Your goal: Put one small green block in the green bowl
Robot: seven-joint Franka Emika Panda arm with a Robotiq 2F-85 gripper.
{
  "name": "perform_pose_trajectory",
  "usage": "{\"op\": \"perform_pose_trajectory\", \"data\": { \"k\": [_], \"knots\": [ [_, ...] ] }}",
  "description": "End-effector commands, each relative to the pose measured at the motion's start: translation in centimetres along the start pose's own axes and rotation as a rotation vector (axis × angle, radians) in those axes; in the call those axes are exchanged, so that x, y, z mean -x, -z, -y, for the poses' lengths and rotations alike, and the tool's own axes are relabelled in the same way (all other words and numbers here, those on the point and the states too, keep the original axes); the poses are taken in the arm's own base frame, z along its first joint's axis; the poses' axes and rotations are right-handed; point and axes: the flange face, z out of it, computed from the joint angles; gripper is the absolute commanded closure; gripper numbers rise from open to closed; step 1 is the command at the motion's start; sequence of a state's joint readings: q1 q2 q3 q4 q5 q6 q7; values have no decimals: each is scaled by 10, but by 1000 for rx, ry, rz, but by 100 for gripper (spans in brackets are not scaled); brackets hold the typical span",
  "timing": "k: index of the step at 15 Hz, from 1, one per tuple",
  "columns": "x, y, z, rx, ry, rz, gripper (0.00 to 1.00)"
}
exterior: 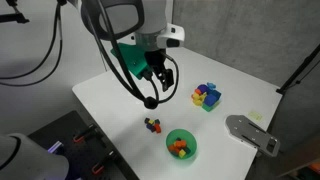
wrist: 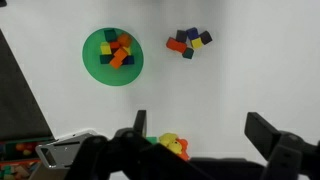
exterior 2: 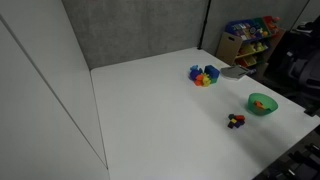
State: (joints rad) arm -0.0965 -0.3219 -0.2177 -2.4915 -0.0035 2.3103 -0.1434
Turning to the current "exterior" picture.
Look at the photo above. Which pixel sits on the large green block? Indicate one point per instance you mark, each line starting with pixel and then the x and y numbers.
pixel 208 107

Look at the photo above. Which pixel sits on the large purple block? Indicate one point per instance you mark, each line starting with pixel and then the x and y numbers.
pixel 202 88

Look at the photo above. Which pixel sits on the black tripod stand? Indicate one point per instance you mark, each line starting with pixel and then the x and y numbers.
pixel 298 71

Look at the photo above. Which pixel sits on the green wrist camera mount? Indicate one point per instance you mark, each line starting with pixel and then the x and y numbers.
pixel 130 60

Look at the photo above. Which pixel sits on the large blue cube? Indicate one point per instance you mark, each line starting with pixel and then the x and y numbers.
pixel 210 99

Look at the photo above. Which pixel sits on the small red-orange block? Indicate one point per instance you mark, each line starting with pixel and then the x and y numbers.
pixel 171 148

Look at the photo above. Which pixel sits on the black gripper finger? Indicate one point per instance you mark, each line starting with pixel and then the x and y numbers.
pixel 164 85
pixel 169 78

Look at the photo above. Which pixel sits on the small blue block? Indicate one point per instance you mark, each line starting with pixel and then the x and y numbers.
pixel 149 126

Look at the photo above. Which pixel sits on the small red block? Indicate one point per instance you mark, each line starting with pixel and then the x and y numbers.
pixel 157 128

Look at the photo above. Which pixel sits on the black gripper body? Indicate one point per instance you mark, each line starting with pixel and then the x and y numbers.
pixel 156 63

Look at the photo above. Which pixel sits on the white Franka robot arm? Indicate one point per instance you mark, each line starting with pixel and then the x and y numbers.
pixel 151 20

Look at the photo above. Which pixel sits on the small yellow block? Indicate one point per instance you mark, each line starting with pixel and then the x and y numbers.
pixel 151 122
pixel 182 153

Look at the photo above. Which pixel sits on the large light blue block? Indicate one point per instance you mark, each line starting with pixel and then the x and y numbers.
pixel 211 85

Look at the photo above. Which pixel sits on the large orange block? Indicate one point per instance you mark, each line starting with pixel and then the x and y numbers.
pixel 198 91

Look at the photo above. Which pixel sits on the grey metal mounting plate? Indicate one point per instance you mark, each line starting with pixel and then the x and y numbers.
pixel 251 133

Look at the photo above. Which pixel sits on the small orange block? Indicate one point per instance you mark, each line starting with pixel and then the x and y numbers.
pixel 180 144

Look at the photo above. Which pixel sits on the red black clamp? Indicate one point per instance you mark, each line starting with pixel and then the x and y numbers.
pixel 83 134
pixel 103 163

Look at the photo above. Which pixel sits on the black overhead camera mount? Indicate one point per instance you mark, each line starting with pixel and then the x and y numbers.
pixel 13 17

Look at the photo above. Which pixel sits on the small dark green block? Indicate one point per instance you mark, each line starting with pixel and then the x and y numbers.
pixel 188 150

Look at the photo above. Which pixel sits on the green bowl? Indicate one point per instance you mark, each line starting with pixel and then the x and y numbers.
pixel 190 136

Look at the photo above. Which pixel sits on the black robot base board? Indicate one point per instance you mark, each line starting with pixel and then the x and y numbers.
pixel 66 130

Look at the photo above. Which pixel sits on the large yellow block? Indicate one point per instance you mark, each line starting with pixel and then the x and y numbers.
pixel 198 99

